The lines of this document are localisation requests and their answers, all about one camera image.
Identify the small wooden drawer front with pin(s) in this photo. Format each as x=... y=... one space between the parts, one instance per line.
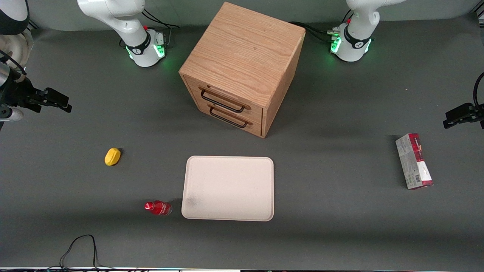
x=234 y=122

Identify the oak wooden drawer cabinet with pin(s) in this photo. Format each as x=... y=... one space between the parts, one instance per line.
x=242 y=56

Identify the beige plastic tray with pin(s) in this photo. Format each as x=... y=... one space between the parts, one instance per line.
x=228 y=189

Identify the large wooden drawer front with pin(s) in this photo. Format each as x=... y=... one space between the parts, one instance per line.
x=227 y=99

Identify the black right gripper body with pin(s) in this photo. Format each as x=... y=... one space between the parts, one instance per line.
x=18 y=94

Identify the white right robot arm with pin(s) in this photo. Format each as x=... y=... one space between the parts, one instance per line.
x=124 y=22

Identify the red coke bottle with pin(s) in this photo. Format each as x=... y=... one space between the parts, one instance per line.
x=160 y=208

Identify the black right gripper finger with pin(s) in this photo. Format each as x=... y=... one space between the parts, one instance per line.
x=65 y=108
x=56 y=95

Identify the beige rounded background object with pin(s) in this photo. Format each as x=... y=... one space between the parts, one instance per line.
x=20 y=51

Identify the yellow lemon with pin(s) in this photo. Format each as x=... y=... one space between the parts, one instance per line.
x=112 y=156

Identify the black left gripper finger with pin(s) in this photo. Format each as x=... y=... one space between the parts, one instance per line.
x=453 y=121
x=459 y=109

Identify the red grey carton box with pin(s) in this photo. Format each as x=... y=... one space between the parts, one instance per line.
x=414 y=160

